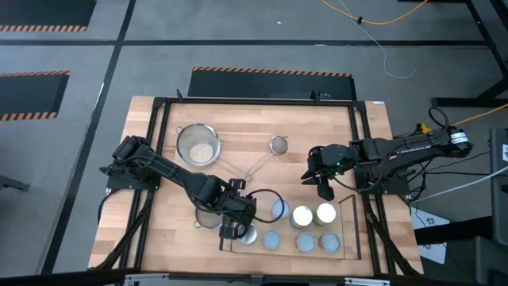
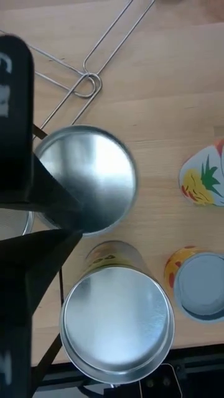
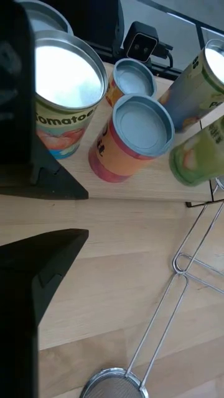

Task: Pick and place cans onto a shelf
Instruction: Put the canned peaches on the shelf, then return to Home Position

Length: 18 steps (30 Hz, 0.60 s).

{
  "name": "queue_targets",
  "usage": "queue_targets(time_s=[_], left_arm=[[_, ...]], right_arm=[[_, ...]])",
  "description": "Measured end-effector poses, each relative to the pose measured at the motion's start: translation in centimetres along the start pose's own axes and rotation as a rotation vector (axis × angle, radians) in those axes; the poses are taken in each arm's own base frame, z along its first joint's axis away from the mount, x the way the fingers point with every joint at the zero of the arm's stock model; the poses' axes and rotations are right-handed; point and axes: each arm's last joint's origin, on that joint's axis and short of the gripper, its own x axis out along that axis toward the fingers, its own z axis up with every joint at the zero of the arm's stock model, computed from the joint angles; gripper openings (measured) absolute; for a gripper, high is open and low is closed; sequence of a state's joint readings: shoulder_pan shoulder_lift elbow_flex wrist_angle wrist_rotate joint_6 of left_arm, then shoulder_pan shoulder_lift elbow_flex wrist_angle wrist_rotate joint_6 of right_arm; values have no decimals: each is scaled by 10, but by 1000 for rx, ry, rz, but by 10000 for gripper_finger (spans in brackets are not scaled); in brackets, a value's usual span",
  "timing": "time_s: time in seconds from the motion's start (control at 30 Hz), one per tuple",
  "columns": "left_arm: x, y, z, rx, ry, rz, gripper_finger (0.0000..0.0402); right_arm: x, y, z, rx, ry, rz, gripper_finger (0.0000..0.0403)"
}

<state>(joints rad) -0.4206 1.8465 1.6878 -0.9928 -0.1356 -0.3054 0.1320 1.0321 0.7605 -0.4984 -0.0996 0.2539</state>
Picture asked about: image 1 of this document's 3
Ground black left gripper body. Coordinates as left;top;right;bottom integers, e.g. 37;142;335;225
214;179;257;239

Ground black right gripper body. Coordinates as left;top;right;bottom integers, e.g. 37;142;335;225
307;145;336;202

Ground diced tomatoes can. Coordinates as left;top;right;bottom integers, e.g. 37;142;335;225
312;202;338;227

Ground tomato can blue green label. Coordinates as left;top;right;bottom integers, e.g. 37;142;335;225
288;204;314;230

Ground tall can tan label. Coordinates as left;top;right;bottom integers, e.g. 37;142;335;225
271;198;291;220

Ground can white green label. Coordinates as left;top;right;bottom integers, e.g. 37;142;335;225
262;230;283;251

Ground short pineapple rings can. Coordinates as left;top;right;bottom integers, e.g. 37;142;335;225
294;232;318;254

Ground short orange label can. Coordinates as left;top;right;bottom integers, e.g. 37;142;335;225
319;232;342;254

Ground wooden shelf black metal legs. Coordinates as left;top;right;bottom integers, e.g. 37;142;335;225
220;186;364;261

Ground small metal mesh strainer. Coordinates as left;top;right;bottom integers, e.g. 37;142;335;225
242;134;290;184

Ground large metal mesh strainer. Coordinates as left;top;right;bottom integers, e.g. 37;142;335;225
175;122;255;184

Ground black mat hazard stripe edge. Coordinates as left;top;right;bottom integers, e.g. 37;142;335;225
0;70;71;122
0;0;98;33
187;66;357;101

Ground white sheet with arrows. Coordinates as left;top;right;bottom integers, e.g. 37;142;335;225
410;208;452;265

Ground black table stand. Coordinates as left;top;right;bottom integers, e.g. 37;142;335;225
431;0;508;108

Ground black floor beam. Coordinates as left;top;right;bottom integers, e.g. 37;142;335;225
414;216;493;245

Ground grey cabinet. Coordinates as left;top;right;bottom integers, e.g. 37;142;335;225
489;126;508;239

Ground dark equipment case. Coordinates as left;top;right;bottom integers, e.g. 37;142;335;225
444;236;508;286

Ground blurred black crossbar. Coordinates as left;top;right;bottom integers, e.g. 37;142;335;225
0;266;508;286

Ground grey chair leg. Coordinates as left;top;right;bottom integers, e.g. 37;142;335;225
0;174;31;192

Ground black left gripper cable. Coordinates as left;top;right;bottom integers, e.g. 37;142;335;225
237;188;286;239

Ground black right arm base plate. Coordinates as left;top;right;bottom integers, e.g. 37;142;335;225
356;178;410;196

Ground black metal table frame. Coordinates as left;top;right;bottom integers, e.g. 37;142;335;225
89;89;425;281

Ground yellow cable with plug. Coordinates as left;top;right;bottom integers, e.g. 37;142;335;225
418;102;508;137

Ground silver metal bracket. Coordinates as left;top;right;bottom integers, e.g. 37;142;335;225
123;272;171;286
344;276;392;286

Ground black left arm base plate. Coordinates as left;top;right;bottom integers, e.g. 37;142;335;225
106;166;160;191

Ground thin white floor cable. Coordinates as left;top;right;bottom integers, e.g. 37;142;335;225
339;0;418;79

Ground yellow floor cable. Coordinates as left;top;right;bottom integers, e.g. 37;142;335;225
319;0;429;25

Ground thick white cable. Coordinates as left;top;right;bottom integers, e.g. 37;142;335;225
420;164;508;201

